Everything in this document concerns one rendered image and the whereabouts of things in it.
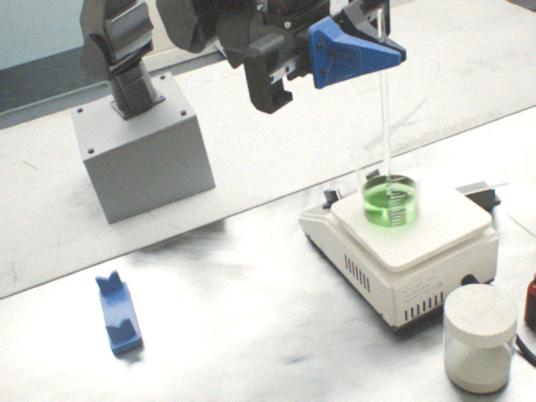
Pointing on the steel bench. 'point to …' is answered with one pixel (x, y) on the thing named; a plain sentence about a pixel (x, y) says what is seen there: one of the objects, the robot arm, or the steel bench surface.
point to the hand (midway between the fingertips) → (368, 50)
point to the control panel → (327, 208)
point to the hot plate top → (440, 192)
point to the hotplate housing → (440, 275)
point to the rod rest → (118, 313)
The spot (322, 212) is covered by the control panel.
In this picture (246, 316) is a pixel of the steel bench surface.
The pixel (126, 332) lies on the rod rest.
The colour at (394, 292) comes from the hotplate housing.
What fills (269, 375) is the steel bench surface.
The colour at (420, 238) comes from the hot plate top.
